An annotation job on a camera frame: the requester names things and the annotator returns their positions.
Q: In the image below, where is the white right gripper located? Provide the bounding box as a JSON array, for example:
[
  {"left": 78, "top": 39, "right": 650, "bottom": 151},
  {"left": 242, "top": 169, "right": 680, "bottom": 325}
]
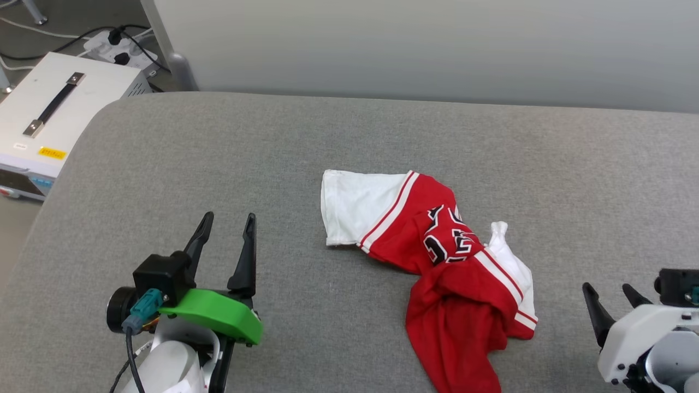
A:
[{"left": 582, "top": 282, "right": 699, "bottom": 388}]

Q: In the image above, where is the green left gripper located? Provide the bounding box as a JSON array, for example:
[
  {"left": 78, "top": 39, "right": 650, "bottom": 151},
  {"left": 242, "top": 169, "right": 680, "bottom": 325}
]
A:
[{"left": 159, "top": 212, "right": 264, "bottom": 346}]

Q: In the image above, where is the red white basketball jersey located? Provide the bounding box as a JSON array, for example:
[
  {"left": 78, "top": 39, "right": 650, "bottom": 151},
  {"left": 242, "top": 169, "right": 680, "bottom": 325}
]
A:
[{"left": 321, "top": 169, "right": 538, "bottom": 393}]

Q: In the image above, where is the white power supply box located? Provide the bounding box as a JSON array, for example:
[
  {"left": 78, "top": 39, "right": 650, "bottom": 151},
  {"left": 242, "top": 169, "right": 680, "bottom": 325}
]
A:
[{"left": 0, "top": 52, "right": 154, "bottom": 202}]

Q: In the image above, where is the white power strip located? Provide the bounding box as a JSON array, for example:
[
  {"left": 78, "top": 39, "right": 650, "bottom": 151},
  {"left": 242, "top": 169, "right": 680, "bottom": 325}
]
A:
[{"left": 83, "top": 28, "right": 159, "bottom": 72}]

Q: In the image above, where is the white partition panel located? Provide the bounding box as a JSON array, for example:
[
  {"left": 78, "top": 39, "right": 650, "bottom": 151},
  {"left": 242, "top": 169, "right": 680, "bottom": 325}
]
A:
[{"left": 152, "top": 0, "right": 699, "bottom": 115}]

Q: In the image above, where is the grey metal table leg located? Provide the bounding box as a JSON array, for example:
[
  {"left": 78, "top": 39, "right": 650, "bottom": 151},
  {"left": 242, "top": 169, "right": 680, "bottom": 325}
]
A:
[{"left": 20, "top": 0, "right": 49, "bottom": 26}]

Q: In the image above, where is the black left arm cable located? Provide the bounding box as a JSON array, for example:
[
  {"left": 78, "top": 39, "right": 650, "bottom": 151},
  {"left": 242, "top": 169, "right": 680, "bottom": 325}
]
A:
[{"left": 109, "top": 314, "right": 147, "bottom": 393}]

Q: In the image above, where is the grey metal partition post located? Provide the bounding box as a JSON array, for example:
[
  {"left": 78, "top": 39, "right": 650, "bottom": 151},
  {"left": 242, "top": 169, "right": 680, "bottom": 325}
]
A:
[{"left": 140, "top": 0, "right": 199, "bottom": 92}]

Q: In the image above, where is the black metal carry handle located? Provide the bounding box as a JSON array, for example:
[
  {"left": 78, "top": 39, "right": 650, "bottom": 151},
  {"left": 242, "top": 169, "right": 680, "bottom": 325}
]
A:
[{"left": 23, "top": 72, "right": 86, "bottom": 138}]

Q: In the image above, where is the black floor power cable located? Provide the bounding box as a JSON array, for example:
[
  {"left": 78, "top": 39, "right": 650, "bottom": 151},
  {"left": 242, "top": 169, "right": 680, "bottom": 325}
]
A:
[{"left": 0, "top": 24, "right": 167, "bottom": 74}]

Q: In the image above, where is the white floor cable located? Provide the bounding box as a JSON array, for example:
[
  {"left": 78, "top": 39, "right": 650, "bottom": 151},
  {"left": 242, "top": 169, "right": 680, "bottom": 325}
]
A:
[{"left": 0, "top": 15, "right": 91, "bottom": 41}]

